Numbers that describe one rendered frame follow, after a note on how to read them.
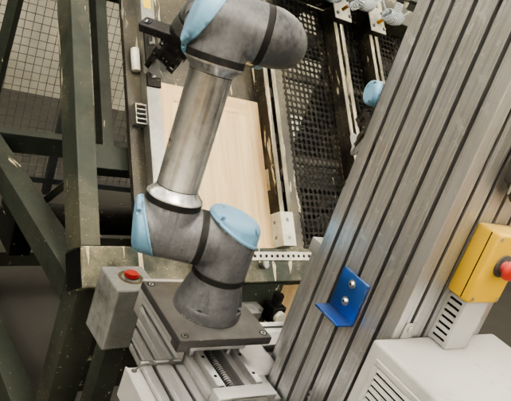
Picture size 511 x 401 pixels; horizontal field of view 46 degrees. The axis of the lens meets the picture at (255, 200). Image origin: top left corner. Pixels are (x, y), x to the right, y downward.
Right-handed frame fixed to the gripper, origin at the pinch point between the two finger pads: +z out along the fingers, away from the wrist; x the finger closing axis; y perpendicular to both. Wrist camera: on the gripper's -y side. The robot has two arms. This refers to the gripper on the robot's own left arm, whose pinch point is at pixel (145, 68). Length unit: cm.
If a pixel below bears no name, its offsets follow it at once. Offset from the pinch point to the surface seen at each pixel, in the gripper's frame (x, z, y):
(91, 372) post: -66, 34, 45
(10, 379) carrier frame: -60, 102, 34
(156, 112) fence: 7.0, 18.5, 10.2
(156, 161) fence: -6.0, 21.6, 20.6
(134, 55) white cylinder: 17.1, 16.1, -7.6
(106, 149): -10.8, 27.5, 6.4
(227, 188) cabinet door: 10, 26, 45
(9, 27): 39, 74, -58
